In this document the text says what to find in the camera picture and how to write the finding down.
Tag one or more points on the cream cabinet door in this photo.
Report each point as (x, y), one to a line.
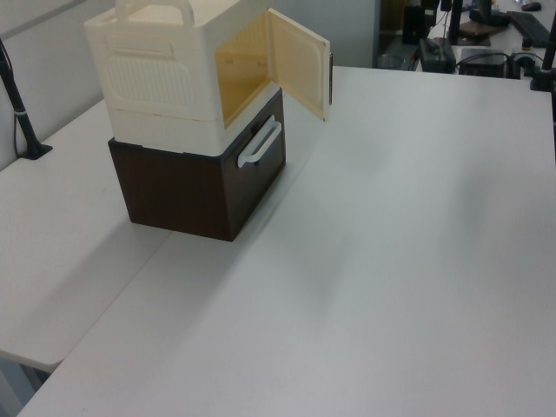
(299, 65)

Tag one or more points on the dark brown drawer cabinet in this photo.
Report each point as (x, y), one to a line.
(174, 191)

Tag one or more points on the cream plastic storage cabinet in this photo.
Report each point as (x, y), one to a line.
(147, 87)

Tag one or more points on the clear glass cup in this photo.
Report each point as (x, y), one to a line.
(388, 61)

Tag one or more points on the black power supply box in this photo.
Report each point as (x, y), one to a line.
(436, 54)

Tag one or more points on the black upright box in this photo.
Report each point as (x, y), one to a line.
(415, 24)

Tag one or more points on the black electronics box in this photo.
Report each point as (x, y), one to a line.
(482, 64)

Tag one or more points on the brown monitor stand base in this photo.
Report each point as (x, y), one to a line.
(475, 31)

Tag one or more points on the black computer keyboard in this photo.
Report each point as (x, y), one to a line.
(532, 28)

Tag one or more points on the black computer mouse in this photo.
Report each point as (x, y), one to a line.
(531, 6)

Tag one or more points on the black pole camera stand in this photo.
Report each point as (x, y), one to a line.
(21, 121)

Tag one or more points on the black clamp camera stand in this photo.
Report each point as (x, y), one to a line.
(540, 78)

